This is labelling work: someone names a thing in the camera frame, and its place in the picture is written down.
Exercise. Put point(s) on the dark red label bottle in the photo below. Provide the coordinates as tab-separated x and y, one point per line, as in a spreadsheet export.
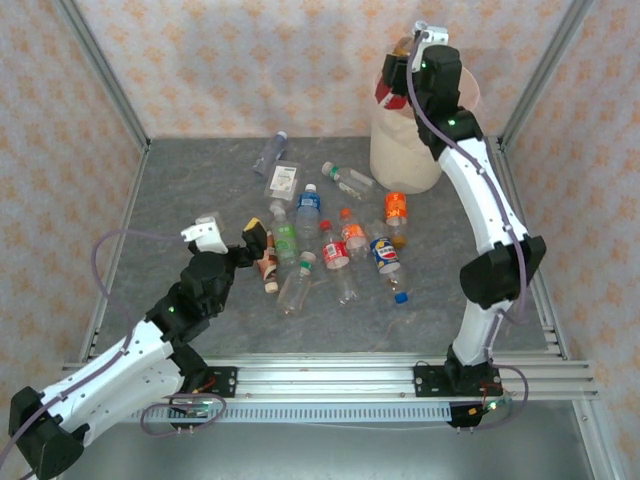
389	100

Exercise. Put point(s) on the brown label plastic bottle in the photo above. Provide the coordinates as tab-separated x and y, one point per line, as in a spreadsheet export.
269	270

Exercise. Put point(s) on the green label plastic bottle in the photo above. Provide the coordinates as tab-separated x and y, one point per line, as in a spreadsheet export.
286	242

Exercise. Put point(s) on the clear bottle green-ringed cap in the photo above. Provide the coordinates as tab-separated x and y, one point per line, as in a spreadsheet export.
296	290

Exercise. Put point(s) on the blue label bottle white cap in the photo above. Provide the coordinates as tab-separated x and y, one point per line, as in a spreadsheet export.
308	212

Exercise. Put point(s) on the red label bottle red cap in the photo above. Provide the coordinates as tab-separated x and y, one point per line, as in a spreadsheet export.
336	254

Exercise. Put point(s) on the small orange label bottle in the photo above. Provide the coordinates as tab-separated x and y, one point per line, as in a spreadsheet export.
354	236

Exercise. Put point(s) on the small clear bottle printed label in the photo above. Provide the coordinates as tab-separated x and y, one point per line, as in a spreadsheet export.
350	181

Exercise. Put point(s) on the large orange label bottle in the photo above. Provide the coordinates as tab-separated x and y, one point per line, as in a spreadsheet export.
396	210

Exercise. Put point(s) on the blue red label bottle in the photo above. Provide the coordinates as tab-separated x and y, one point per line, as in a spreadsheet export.
385	256

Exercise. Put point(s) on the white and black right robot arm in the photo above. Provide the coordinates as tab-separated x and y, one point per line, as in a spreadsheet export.
480	200

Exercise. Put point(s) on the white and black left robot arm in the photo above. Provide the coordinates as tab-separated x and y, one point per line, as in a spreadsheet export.
100	380

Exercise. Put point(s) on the beige round waste bin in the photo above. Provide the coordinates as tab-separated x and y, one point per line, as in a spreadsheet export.
400	155

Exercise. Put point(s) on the flat clear bottle white label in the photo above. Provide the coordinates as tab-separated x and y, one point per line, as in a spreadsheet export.
282	181

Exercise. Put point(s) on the purple tinted plastic bottle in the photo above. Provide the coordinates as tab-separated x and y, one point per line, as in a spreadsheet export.
270	155

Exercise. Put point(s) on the small green circuit board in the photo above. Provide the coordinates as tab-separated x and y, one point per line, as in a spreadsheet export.
495	405
197	411

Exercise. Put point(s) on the grey metal lower shelf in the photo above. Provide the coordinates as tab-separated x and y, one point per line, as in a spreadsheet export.
325	455

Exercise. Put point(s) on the aluminium frame post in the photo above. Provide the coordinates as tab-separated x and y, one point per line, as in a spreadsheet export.
545	70
100	70

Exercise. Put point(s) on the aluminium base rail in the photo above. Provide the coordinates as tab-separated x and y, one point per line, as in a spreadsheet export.
325	380

